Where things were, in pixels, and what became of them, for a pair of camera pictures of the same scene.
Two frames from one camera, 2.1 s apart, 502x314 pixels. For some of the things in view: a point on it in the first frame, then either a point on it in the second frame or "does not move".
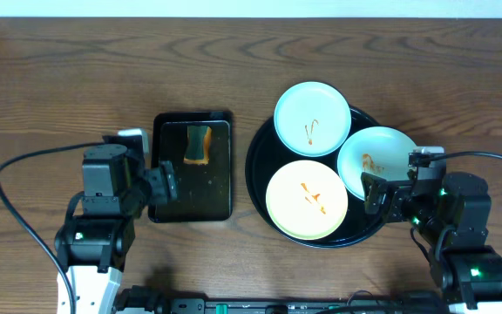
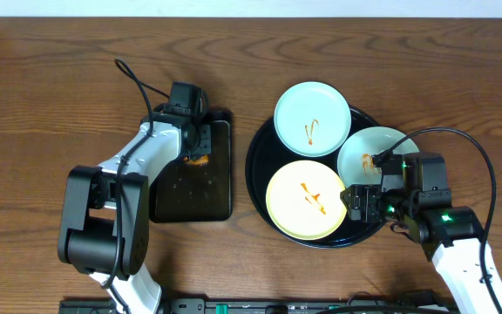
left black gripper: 157,180 → 201,135
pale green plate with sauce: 380,151 does not move
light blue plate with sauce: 312,119 does not move
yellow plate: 307,201 does not move
